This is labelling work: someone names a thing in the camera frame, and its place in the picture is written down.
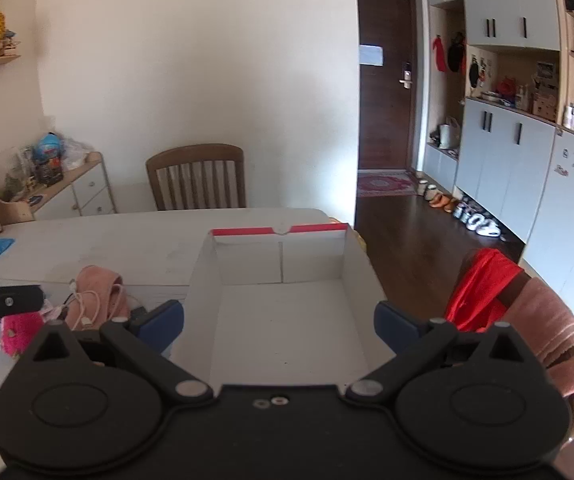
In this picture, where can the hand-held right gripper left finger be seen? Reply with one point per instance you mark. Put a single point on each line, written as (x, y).
(162, 324)

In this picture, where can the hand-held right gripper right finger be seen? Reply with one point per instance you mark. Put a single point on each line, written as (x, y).
(392, 327)

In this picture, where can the pink plush toy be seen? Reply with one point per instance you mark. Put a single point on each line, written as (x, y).
(14, 332)

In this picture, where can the pink knit cloth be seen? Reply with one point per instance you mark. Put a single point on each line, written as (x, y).
(99, 280)

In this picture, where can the white cardboard box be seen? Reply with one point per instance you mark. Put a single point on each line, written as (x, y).
(287, 320)

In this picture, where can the dark wooden chair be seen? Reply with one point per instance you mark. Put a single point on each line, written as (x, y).
(467, 266)

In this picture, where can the red garment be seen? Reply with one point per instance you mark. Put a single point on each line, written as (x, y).
(482, 285)

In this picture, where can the row of shoes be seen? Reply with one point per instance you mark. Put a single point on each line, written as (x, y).
(474, 220)

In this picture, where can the patterned red rug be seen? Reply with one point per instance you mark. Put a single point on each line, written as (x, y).
(384, 185)

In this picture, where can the wooden drawer cabinet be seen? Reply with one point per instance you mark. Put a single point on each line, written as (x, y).
(89, 187)

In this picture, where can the pink fringed scarf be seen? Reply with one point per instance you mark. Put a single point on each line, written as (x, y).
(552, 330)

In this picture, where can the blue round toy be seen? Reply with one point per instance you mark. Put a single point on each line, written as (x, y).
(48, 147)

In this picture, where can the white plastic bag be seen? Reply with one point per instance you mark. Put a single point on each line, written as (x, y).
(77, 155)

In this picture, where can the wooden slatted chair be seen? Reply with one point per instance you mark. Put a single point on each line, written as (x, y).
(194, 152)

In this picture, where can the white lower cabinet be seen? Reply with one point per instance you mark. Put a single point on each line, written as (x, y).
(502, 170)

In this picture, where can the white cabinet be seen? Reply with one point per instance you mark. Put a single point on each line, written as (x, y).
(502, 170)
(507, 0)

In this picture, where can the brown entrance door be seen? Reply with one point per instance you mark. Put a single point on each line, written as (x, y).
(387, 125)

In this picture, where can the white fridge with magnets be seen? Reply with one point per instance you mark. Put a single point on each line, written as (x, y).
(567, 220)

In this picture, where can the silver door lock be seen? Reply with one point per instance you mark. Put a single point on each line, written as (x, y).
(406, 76)

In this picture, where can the red hanging ornament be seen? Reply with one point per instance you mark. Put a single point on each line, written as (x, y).
(438, 55)

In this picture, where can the white upper cabinet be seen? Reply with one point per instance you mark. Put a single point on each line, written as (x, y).
(507, 0)

